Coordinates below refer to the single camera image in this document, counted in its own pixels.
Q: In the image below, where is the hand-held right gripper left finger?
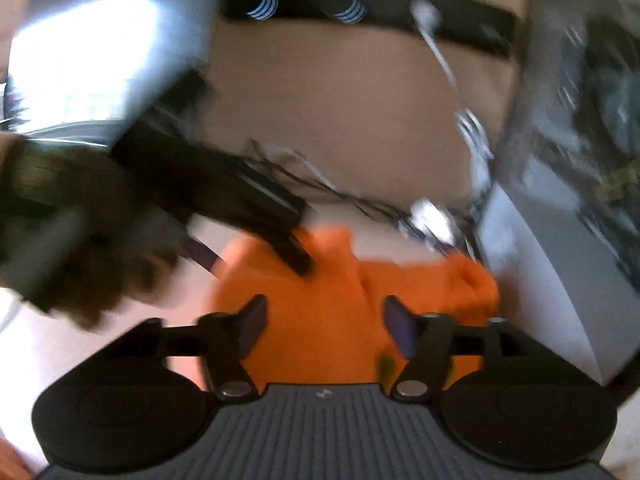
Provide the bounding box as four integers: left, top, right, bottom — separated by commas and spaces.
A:
119, 294, 268, 404

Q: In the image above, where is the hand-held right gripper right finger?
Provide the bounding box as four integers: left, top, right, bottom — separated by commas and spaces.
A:
382, 296, 533, 403

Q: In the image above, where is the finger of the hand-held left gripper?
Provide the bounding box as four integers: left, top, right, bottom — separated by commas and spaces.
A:
178, 232, 223, 275
114, 125, 314, 277

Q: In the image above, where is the orange pumpkin costume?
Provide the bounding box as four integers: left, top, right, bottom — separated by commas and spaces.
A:
209, 226, 502, 386

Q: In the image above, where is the crumpled white tissue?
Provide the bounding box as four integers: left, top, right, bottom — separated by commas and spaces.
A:
407, 199, 453, 243

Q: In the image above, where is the black computer monitor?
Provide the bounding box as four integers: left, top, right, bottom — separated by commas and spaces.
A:
0, 0, 223, 137

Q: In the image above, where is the white computer case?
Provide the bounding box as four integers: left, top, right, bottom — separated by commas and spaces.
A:
477, 0, 640, 388

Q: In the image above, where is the white plug cable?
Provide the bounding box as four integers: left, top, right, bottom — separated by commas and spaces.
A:
409, 0, 497, 206

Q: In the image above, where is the black power socket rail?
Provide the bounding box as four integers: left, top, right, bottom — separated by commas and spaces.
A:
222, 0, 517, 57

